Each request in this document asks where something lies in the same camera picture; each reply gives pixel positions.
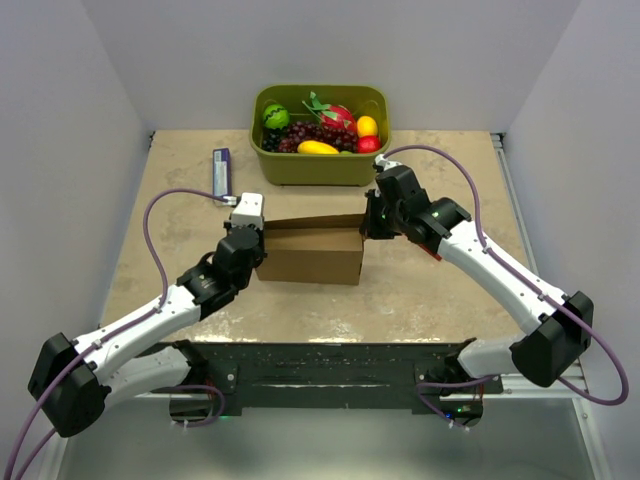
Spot brown cardboard box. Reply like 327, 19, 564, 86
257, 213, 364, 286

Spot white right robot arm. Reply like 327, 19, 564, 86
360, 160, 594, 393

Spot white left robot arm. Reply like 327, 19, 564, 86
28, 222, 265, 438

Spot purple toothpaste box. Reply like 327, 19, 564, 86
212, 148, 232, 199

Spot red toy apple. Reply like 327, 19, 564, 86
357, 135, 381, 154

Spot red white snack packet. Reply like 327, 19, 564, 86
417, 243, 442, 261

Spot yellow toy lemon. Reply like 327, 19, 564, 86
356, 115, 378, 138

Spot purple toy grape bunch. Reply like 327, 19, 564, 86
276, 121, 358, 153

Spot olive green plastic bin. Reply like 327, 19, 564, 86
250, 84, 391, 186

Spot yellow toy mango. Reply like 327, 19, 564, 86
297, 140, 339, 155

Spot pink toy dragon fruit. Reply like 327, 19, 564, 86
302, 92, 357, 133

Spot dark blue toy grapes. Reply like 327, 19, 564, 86
261, 130, 284, 152

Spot green toy watermelon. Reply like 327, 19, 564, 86
262, 104, 290, 130

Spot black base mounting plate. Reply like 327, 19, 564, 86
170, 340, 503, 425

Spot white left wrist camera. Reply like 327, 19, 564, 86
230, 192, 265, 230

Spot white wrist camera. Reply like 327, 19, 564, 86
230, 192, 265, 230
373, 154, 402, 173

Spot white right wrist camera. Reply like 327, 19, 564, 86
373, 154, 402, 173

